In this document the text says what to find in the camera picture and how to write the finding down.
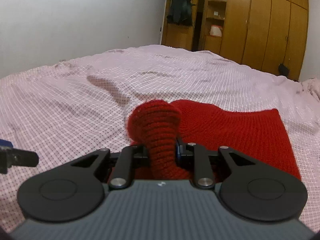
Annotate small black object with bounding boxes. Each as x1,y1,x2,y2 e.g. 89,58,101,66
278,63,291,79

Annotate red knitted sweater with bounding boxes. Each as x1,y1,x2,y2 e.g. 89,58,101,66
110,99,302,182

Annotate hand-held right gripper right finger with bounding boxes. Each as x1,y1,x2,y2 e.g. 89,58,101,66
175,136,247,189

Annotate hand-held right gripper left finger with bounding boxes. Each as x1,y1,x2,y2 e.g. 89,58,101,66
70,144,148,190

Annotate white bag on shelf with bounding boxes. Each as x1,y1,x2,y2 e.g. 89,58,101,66
209,24,224,38

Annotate pink checked bedsheet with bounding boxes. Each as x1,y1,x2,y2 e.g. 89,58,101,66
0,44,320,233

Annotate wooden wardrobe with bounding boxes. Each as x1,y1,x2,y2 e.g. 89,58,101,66
161,0,309,82

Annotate dark hanging jacket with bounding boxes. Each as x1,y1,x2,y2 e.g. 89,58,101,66
166,0,194,27

